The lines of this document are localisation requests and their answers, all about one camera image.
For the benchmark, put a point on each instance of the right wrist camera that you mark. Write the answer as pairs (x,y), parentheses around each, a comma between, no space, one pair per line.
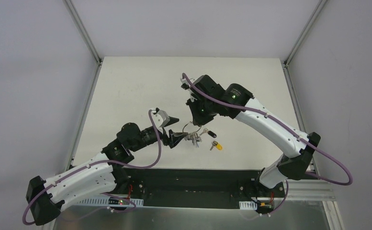
(186,86)

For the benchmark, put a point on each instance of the white cable duct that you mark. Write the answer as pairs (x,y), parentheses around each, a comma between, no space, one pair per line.
(247,205)
(104,201)

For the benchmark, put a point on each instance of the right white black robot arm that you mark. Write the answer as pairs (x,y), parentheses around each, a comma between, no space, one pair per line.
(208,99)

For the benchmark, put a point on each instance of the right white cable duct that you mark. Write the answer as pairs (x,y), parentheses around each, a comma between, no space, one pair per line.
(247,205)

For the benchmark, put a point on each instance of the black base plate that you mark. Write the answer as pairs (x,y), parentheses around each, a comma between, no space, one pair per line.
(191,188)

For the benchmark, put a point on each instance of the aluminium frame post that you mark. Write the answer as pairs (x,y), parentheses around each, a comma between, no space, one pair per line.
(305,31)
(83,31)

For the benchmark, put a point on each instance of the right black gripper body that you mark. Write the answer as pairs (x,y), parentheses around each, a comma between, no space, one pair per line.
(200,117)

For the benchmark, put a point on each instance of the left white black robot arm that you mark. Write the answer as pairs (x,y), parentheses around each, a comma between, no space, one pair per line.
(103,173)

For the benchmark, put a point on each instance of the silver keyring with keys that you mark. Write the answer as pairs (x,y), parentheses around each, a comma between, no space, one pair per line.
(194,137)

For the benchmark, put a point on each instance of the left white cable duct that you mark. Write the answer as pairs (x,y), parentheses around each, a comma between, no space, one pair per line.
(104,201)

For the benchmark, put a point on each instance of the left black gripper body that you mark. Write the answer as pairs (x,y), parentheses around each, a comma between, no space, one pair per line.
(167,137)

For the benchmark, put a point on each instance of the right aluminium frame post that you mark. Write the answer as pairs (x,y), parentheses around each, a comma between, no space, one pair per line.
(305,31)

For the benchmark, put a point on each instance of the left aluminium frame post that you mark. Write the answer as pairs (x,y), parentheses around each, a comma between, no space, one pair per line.
(83,31)

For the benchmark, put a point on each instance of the key with black tag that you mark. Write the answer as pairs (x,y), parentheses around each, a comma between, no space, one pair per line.
(209,132)

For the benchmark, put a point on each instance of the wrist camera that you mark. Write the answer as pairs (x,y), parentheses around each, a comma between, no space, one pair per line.
(160,118)
(186,86)

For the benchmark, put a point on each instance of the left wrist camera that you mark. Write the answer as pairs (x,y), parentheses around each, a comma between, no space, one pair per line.
(160,118)

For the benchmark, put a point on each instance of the key with yellow tag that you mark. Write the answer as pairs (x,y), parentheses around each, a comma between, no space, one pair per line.
(216,145)

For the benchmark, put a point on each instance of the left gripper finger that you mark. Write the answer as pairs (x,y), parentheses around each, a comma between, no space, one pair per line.
(175,138)
(171,120)

